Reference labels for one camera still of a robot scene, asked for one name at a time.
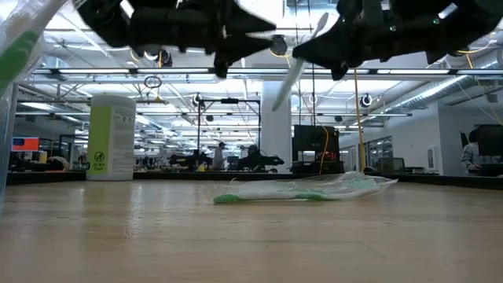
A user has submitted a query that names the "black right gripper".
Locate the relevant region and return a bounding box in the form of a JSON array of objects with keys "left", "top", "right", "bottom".
[{"left": 292, "top": 0, "right": 445, "bottom": 82}]

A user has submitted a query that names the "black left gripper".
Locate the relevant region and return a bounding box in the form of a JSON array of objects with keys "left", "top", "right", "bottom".
[{"left": 129, "top": 0, "right": 277, "bottom": 79}]

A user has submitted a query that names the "clear plastic zip bag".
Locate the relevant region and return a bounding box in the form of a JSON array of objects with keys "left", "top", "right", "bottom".
[{"left": 0, "top": 0, "right": 79, "bottom": 221}]

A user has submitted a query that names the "black cabinet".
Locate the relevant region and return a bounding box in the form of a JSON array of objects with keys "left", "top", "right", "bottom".
[{"left": 292, "top": 124, "right": 341, "bottom": 175}]

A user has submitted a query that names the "white round pillar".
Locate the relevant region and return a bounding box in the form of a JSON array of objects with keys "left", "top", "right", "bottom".
[{"left": 261, "top": 80, "right": 292, "bottom": 174}]

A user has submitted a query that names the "person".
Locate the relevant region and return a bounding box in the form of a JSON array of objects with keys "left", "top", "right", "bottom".
[
  {"left": 46, "top": 155, "right": 70, "bottom": 171},
  {"left": 461, "top": 129, "right": 492, "bottom": 174},
  {"left": 214, "top": 141, "right": 227, "bottom": 171}
]

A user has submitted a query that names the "black mesh office chair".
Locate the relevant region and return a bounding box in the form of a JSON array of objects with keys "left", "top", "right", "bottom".
[{"left": 376, "top": 157, "right": 406, "bottom": 176}]

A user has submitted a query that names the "long ceiling light strip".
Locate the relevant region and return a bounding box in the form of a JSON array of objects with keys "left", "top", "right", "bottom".
[{"left": 33, "top": 68, "right": 494, "bottom": 76}]

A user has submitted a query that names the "white green wipes canister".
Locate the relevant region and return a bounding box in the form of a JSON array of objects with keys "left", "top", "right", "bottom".
[{"left": 86, "top": 94, "right": 137, "bottom": 182}]

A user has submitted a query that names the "black monitor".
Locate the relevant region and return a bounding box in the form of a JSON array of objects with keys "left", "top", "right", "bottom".
[{"left": 475, "top": 124, "right": 503, "bottom": 158}]

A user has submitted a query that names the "red screen monitor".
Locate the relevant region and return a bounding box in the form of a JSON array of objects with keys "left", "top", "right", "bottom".
[{"left": 10, "top": 137, "right": 40, "bottom": 153}]

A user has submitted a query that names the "black gantry frame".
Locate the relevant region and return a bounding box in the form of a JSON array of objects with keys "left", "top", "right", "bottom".
[{"left": 197, "top": 98, "right": 262, "bottom": 166}]

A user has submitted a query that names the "yellow hanging cable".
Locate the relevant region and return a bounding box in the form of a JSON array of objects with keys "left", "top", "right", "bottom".
[{"left": 352, "top": 68, "right": 367, "bottom": 174}]

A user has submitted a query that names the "silver ventilation duct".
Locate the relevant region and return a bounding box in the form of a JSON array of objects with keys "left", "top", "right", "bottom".
[{"left": 384, "top": 50, "right": 503, "bottom": 115}]

